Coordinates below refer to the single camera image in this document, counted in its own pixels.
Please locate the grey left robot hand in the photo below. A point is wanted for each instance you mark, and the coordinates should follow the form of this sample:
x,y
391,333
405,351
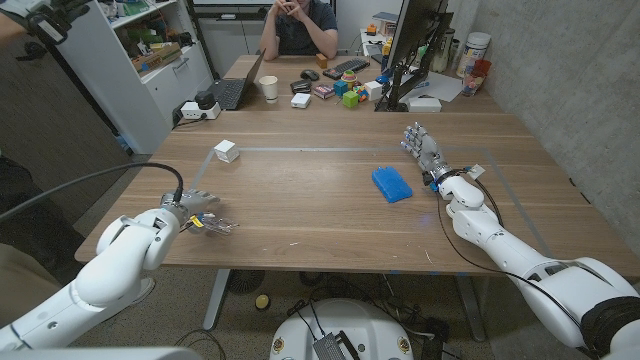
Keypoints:
x,y
192,202

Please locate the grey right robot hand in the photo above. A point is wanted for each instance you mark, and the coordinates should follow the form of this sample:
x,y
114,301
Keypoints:
x,y
429,155

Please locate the clear glasses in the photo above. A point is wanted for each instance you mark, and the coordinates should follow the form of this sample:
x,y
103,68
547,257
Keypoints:
x,y
222,226

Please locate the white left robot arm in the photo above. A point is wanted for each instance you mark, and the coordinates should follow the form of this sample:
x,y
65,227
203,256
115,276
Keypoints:
x,y
115,255

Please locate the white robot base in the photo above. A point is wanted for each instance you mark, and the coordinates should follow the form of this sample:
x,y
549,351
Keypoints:
x,y
345,320

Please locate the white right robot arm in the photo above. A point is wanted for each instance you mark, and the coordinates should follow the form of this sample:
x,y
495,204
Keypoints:
x,y
500,245

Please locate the operator forearm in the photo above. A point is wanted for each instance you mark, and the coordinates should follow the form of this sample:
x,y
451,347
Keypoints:
x,y
12,27

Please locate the blue case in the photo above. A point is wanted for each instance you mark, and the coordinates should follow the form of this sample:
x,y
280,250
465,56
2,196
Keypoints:
x,y
391,185

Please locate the white block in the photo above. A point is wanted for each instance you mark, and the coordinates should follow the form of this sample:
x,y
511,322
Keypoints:
x,y
226,151

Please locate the small brown wooden block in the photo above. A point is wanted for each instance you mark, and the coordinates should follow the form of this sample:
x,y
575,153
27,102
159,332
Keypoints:
x,y
321,61

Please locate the long white box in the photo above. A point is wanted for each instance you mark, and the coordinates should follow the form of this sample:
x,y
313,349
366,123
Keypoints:
x,y
424,104

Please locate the white paper sheet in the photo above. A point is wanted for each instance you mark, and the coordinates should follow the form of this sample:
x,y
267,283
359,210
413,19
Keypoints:
x,y
440,87

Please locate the clear plastic cup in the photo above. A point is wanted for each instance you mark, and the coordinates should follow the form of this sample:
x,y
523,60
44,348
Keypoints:
x,y
471,84

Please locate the white cube box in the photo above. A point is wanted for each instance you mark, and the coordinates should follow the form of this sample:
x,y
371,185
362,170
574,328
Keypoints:
x,y
373,90

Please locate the white power strip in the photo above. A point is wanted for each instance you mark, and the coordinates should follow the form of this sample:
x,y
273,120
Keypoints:
x,y
190,111

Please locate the colourful puzzle cube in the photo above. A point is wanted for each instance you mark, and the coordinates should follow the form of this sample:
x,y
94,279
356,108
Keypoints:
x,y
361,93

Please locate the black round floor fan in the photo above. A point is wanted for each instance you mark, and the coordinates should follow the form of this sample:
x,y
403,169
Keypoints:
x,y
246,281

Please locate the green cube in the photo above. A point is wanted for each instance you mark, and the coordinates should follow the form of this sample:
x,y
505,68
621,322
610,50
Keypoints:
x,y
350,99

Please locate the grey table leg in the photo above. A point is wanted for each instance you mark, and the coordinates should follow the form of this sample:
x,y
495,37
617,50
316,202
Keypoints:
x,y
471,310
216,300

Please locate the blue bottle yellow cap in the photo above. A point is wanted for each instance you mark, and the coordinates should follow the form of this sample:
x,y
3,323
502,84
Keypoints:
x,y
385,62

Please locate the dark glass jar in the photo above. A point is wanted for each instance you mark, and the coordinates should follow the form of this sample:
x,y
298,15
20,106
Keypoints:
x,y
442,52

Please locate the black power adapter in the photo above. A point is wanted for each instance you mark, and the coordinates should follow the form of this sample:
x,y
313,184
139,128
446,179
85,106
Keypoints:
x,y
205,99

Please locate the teal cube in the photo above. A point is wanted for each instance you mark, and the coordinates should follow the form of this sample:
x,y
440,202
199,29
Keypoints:
x,y
340,88

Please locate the colourful stacking toy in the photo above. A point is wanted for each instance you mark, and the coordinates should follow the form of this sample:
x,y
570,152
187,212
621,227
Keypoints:
x,y
348,76

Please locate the white canister blue print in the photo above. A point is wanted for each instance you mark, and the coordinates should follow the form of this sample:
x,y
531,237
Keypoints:
x,y
474,50

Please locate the black laptop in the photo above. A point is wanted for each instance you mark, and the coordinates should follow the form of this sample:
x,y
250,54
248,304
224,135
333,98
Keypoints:
x,y
230,92

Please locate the black keyboard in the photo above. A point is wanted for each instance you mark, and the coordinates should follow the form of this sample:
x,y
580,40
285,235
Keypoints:
x,y
346,68

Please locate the yellow ball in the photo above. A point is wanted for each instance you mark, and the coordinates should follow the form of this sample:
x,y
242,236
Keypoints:
x,y
262,302

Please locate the pink card box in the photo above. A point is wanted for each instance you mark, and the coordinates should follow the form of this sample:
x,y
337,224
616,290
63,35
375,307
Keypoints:
x,y
324,91

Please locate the white shelf cabinet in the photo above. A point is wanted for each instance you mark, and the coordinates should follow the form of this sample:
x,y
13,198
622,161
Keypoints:
x,y
125,95

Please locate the black monitor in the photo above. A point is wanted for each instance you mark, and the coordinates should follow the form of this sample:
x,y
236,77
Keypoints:
x,y
412,25

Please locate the white paper cup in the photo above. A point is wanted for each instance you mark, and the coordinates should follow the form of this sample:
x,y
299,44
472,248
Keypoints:
x,y
269,89

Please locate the orange gadget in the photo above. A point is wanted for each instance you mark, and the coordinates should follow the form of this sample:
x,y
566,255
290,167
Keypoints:
x,y
371,29

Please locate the small white flat box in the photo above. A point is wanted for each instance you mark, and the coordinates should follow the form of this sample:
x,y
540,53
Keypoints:
x,y
300,100

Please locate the black computer mouse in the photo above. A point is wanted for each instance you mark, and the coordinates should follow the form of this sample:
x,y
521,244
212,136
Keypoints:
x,y
310,75

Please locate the cardboard box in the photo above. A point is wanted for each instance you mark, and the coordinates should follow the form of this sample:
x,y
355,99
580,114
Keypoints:
x,y
155,59

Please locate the standing person dark trousers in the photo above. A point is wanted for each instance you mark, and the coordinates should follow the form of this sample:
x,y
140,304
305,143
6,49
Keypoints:
x,y
45,235

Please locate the seated person dark shirt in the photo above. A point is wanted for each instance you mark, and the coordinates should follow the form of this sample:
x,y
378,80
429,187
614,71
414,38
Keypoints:
x,y
300,35

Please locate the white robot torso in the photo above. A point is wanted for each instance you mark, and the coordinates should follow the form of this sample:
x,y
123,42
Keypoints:
x,y
100,354

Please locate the black power brick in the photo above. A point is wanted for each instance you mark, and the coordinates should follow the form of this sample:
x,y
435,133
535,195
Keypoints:
x,y
436,337

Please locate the grey finned module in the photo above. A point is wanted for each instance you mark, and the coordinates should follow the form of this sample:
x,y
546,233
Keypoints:
x,y
330,347

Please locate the black wrist tracker device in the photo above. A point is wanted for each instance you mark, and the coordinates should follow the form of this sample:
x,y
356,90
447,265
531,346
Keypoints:
x,y
55,22

